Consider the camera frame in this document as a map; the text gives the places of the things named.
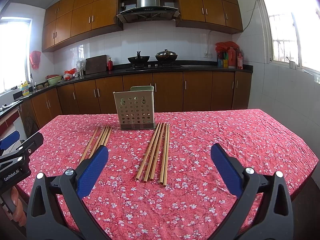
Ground bamboo chopstick one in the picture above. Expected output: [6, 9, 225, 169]
[80, 127, 99, 163]

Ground bamboo chopstick three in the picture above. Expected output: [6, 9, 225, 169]
[96, 126, 109, 149]

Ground bamboo chopstick five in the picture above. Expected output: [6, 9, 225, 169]
[103, 126, 112, 146]

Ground bamboo chopstick four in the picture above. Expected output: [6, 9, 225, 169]
[100, 126, 109, 145]

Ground bamboo chopstick nine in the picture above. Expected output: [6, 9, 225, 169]
[159, 123, 168, 184]

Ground bamboo chopstick seven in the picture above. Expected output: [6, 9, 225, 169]
[144, 123, 163, 182]

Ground bamboo chopstick ten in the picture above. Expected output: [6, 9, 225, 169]
[163, 124, 170, 187]

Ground bamboo chopstick eight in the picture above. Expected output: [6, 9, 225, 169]
[150, 123, 165, 180]

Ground bamboo chopstick two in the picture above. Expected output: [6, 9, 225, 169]
[88, 126, 107, 158]

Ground brown lower kitchen cabinets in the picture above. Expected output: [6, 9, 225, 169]
[18, 70, 252, 133]

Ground left human hand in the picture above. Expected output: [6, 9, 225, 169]
[10, 187, 27, 227]

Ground black countertop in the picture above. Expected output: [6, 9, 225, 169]
[1, 60, 253, 118]

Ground yellow dish soap bottle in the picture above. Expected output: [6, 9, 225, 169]
[21, 81, 30, 96]

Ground green basin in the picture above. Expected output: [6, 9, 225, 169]
[47, 75, 62, 86]

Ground red white bag on counter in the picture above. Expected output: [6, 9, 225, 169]
[63, 68, 77, 80]

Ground red floral tablecloth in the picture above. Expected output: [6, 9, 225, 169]
[20, 109, 318, 239]

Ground left window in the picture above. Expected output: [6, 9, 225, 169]
[1, 17, 32, 94]

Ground window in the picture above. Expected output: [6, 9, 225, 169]
[257, 0, 319, 73]
[1, 17, 32, 94]

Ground dark wooden cutting board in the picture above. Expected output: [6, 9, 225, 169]
[85, 55, 107, 75]

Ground small red bottle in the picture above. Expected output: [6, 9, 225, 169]
[107, 57, 113, 71]

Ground beige perforated utensil holder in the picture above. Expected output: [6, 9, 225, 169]
[113, 86, 156, 130]

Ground white cup on sill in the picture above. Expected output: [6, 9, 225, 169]
[286, 57, 296, 70]

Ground dark red sauce bottle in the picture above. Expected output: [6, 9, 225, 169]
[236, 48, 243, 69]

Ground large red oil bottle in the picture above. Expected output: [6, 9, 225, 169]
[227, 47, 236, 69]

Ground black lidded wok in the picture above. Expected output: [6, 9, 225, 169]
[155, 49, 178, 64]

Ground red bag on counter corner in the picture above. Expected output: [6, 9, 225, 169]
[215, 41, 240, 52]

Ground steel range hood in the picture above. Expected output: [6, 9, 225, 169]
[117, 0, 180, 23]

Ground right window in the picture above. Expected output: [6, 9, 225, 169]
[257, 0, 319, 73]

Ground red plastic bag on wall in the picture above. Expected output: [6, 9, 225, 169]
[29, 50, 41, 70]

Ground black wok with handle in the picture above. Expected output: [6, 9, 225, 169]
[127, 51, 150, 68]

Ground brown upper wall cabinets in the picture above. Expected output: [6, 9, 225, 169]
[42, 0, 244, 52]

